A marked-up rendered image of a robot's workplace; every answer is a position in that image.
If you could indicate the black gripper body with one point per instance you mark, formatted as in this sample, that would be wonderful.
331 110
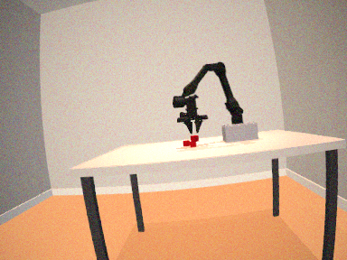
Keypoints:
191 113

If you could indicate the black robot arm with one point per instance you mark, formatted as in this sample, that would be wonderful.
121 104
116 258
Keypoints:
231 103

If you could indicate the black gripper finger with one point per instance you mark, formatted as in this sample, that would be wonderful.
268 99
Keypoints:
189 125
198 125

